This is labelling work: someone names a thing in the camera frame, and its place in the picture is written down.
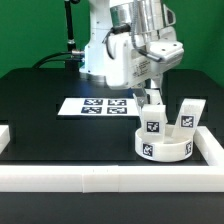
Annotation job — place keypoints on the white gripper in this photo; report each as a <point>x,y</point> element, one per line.
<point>127,68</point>

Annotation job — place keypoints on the white round stool seat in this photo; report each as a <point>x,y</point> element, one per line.
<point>172,150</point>

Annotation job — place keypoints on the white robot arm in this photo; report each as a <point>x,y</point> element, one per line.
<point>131,41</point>

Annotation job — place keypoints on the white sheet with markers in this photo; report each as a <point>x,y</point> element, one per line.
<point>98,107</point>

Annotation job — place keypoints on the black pole stand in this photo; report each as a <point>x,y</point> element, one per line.
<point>70,64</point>

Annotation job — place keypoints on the white U-shaped fence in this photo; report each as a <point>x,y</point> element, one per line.
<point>86,179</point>

